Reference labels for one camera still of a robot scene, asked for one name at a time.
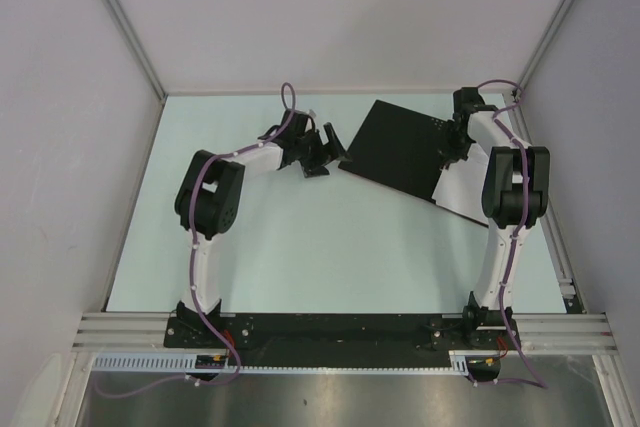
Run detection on aluminium left corner post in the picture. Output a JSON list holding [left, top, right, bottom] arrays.
[[101, 0, 167, 104]]

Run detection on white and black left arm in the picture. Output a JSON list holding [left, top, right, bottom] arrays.
[[174, 110, 351, 347]]

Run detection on red and black file folder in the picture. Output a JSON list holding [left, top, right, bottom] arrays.
[[337, 99, 489, 227]]

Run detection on aluminium right side rail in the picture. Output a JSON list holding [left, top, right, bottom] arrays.
[[509, 99, 584, 314]]

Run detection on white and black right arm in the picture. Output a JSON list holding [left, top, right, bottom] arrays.
[[443, 104, 551, 348]]

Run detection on printed text paper sheet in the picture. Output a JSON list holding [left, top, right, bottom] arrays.
[[432, 143, 489, 227]]

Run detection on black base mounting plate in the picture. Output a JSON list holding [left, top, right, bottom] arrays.
[[163, 313, 519, 369]]

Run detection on aluminium front frame rail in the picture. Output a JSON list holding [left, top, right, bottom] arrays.
[[73, 312, 618, 355]]

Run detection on aluminium corner post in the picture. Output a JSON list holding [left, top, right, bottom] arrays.
[[518, 0, 577, 87], [101, 0, 167, 104]]

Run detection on aluminium right corner post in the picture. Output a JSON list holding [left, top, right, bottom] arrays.
[[518, 0, 577, 87]]

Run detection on light blue slotted cable duct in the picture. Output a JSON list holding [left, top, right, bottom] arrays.
[[93, 353, 468, 376]]

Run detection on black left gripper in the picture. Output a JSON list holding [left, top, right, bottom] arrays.
[[294, 123, 350, 178]]

